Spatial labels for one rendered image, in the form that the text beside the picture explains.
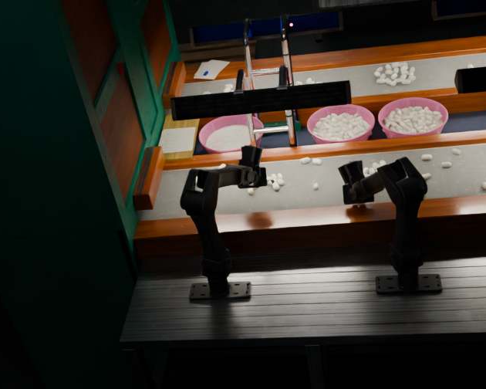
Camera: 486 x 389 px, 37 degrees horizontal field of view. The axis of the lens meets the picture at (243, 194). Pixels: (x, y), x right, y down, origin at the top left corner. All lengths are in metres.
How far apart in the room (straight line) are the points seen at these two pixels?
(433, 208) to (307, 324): 0.58
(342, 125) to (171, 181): 0.72
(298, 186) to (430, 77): 0.89
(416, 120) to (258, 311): 1.08
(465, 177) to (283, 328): 0.87
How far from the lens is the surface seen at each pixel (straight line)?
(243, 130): 3.01
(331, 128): 2.93
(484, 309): 2.30
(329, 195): 2.59
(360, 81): 3.24
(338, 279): 2.38
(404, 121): 2.94
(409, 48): 3.42
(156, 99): 3.03
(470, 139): 2.80
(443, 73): 3.26
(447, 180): 2.64
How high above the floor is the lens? 2.35
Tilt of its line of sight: 37 degrees down
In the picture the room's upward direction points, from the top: 11 degrees counter-clockwise
